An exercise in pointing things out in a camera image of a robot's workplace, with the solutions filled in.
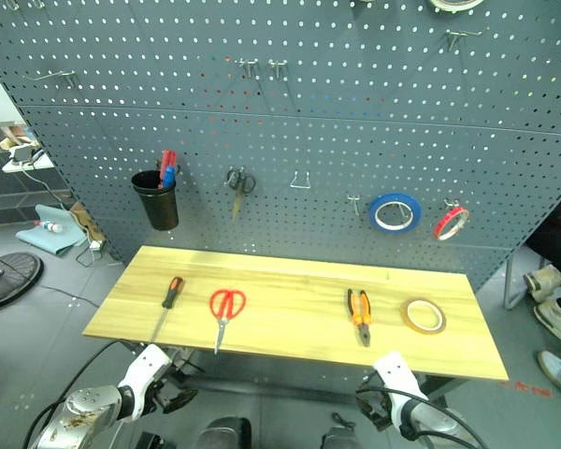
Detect black orange handled screwdriver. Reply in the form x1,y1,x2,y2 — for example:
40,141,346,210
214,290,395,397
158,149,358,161
150,275,186,344

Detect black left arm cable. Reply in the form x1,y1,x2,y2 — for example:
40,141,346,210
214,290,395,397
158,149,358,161
21,340,122,449

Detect black handled scissors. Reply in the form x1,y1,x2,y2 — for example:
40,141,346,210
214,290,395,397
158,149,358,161
223,166,257,221

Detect tan tape roll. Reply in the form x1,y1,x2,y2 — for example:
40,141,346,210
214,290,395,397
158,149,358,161
399,298,448,336

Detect red tape roll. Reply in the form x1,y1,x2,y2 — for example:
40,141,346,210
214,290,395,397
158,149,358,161
433,207,470,242

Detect dark trouser leg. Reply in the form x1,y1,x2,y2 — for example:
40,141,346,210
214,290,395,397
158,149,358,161
525,177,561,317

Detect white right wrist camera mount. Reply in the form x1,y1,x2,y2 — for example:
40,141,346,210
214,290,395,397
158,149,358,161
372,351,429,413

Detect beige sneaker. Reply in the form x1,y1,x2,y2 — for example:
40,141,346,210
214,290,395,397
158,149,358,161
533,299,561,350
523,264,561,303

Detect red handled scissors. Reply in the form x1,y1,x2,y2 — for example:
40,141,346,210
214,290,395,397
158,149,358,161
209,288,247,355

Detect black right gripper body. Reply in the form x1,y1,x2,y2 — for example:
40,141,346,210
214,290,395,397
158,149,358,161
357,391,396,431

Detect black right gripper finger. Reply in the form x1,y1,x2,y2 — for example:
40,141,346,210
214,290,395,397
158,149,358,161
354,371,380,395

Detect white side table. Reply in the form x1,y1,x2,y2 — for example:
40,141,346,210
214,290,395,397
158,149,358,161
1,148,57,175

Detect long metal peg hook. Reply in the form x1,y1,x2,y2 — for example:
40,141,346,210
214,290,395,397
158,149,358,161
445,29,485,51
22,69,81,88

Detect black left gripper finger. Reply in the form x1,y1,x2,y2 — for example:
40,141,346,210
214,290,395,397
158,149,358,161
163,389,199,415

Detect orange black pliers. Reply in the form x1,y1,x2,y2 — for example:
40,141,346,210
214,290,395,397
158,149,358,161
346,288,373,348

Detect black plastic cup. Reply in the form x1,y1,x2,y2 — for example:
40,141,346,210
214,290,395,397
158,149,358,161
130,169,180,232

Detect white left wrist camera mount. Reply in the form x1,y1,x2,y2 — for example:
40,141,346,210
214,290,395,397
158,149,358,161
117,343,172,419

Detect black round fan base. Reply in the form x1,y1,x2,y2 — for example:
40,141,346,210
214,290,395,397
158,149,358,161
0,252,45,313

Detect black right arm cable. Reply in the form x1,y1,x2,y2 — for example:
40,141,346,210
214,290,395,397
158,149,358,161
354,385,481,449

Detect teal folded mat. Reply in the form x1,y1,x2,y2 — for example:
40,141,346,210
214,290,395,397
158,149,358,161
16,204,89,257

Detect dark rounded shape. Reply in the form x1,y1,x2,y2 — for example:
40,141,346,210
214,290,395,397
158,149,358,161
194,416,253,449

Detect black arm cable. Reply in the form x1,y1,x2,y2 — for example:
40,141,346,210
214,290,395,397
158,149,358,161
354,385,481,449
21,340,122,449

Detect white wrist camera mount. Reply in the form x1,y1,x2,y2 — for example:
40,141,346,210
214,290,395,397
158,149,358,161
117,343,172,419
372,351,429,413

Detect white sneaker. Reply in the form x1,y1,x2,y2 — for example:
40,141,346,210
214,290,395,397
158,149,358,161
537,350,561,407

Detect blue tape roll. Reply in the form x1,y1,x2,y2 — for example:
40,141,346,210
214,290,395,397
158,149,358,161
367,191,424,234

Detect grey pegboard wall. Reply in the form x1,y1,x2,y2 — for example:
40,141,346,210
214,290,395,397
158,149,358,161
0,0,561,294

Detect white tape roll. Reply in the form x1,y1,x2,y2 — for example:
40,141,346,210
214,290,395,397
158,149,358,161
424,0,486,14

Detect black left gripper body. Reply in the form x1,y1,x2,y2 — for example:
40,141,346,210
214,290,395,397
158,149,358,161
143,379,173,418

